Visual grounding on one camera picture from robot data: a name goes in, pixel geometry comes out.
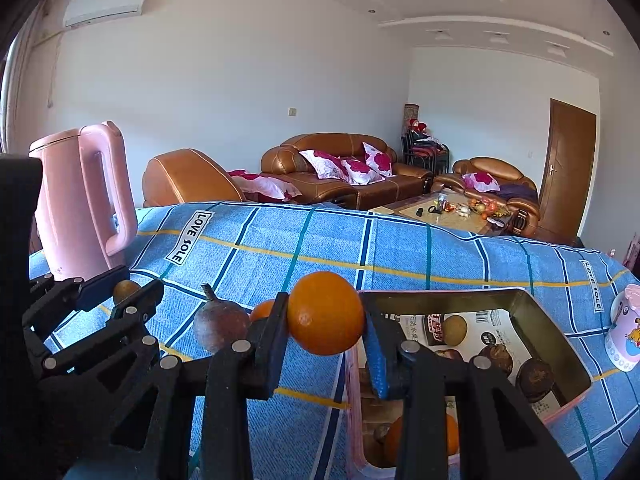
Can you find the pink tin box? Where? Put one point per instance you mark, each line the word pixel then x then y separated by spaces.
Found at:
pixel 555 335

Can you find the printed paper sheet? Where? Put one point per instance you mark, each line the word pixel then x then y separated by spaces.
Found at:
pixel 492 322

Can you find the stacked dark chairs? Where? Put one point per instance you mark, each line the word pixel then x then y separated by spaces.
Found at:
pixel 425 150

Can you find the orange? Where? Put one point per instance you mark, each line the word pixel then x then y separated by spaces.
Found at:
pixel 325 312
pixel 262 309
pixel 395 440

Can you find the dark purple round fruit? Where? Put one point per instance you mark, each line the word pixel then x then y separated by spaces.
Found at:
pixel 220 327

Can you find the brown leather chaise sofa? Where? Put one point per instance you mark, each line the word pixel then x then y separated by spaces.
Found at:
pixel 190 175

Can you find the assorted fruit pile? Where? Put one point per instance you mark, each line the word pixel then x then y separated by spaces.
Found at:
pixel 480 206

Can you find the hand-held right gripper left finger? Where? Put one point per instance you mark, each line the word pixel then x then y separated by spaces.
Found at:
pixel 270 355

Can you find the white air conditioner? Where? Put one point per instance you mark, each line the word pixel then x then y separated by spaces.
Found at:
pixel 105 5

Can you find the ceiling vent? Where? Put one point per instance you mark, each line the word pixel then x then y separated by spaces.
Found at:
pixel 497 36
pixel 556 49

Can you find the pink electric kettle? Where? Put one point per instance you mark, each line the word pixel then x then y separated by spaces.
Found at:
pixel 75 200

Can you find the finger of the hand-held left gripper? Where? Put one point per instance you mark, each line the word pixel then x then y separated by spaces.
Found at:
pixel 102 280
pixel 137 305

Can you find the rolled patterned carpet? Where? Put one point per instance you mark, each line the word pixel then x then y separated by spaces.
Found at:
pixel 410 112

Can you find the brown wooden door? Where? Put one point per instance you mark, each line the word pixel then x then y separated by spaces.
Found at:
pixel 567 170

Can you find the red plush toy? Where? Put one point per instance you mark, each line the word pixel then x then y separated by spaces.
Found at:
pixel 417 125

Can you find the blue plaid tablecloth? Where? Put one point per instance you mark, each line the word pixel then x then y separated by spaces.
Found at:
pixel 400 250

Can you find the brown leather three-seat sofa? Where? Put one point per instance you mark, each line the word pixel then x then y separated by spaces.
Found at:
pixel 285 160

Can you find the purple cloth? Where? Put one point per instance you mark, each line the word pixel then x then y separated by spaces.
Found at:
pixel 517 192

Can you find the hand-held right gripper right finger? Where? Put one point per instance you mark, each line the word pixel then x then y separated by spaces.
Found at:
pixel 376 365

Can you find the brown leather armchair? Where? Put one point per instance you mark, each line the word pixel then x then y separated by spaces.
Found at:
pixel 500 165

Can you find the pink cartoon cup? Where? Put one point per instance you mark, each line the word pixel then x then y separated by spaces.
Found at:
pixel 625 330

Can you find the white pink floral pillow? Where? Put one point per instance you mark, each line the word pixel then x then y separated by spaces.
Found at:
pixel 377 157
pixel 360 170
pixel 325 162
pixel 480 180

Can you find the small metal can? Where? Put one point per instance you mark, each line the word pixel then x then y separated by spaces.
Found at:
pixel 442 201

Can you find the wooden coffee table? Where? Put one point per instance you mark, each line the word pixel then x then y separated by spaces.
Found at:
pixel 415 210

